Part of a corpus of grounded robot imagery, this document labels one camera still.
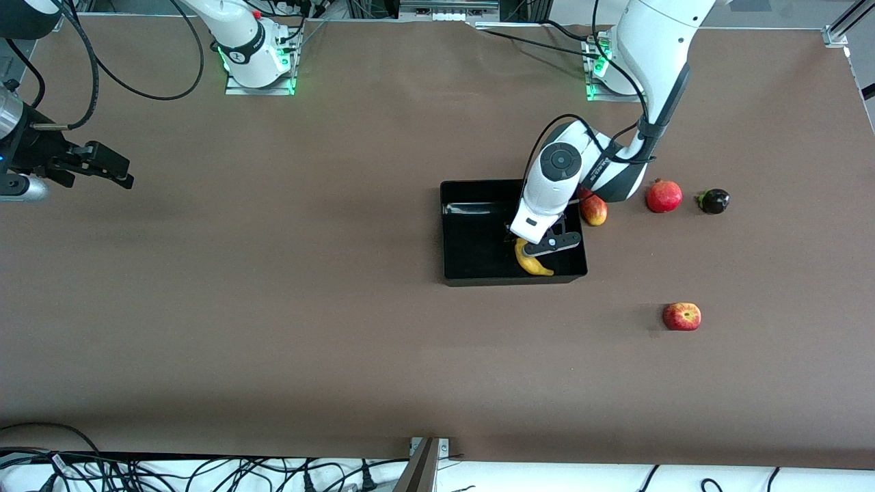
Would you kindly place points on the yellow banana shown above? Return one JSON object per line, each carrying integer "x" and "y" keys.
{"x": 530, "y": 265}

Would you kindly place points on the black plastic box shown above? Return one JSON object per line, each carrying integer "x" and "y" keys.
{"x": 478, "y": 246}

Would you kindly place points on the red yellow apple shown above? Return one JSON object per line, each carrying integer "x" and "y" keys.
{"x": 681, "y": 316}

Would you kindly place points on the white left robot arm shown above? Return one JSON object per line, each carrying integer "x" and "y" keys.
{"x": 656, "y": 41}

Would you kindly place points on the red yellow mango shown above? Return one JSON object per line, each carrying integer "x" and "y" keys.
{"x": 595, "y": 212}

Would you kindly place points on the red pomegranate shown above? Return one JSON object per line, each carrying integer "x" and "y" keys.
{"x": 664, "y": 196}

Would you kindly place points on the dark purple eggplant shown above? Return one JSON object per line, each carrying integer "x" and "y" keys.
{"x": 714, "y": 201}

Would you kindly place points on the white power strip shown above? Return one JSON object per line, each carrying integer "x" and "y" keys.
{"x": 448, "y": 10}

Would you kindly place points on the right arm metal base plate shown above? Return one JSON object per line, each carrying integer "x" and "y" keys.
{"x": 260, "y": 90}

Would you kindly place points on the grey metal camera post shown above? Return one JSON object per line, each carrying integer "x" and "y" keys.
{"x": 424, "y": 471}

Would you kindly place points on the aluminium frame profile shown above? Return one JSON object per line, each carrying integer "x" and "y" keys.
{"x": 844, "y": 24}

